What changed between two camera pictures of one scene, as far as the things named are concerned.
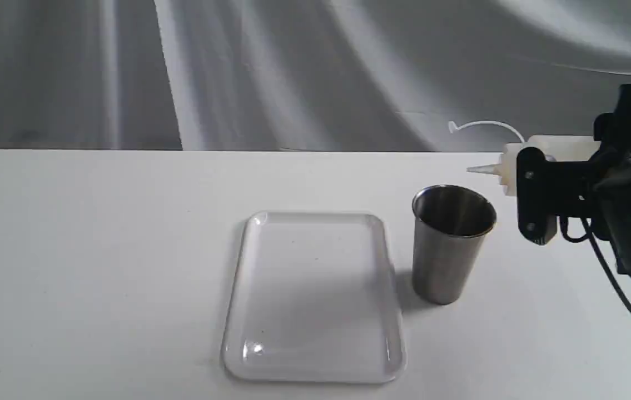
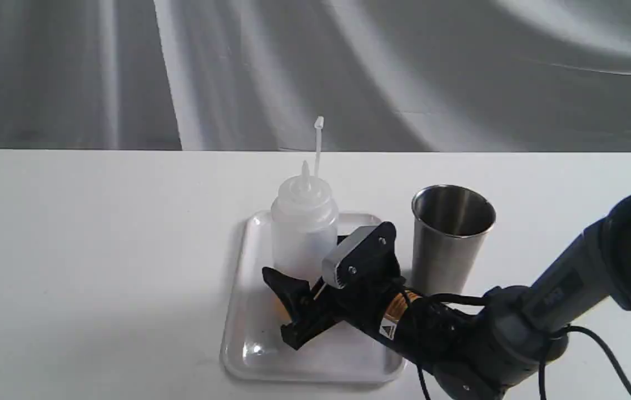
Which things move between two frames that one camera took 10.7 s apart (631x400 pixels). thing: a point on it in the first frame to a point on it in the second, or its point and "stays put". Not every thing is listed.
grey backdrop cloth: (300, 75) stays put
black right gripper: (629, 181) to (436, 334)
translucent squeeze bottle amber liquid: (559, 148) to (304, 221)
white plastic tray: (314, 300) stays put
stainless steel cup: (451, 226) stays put
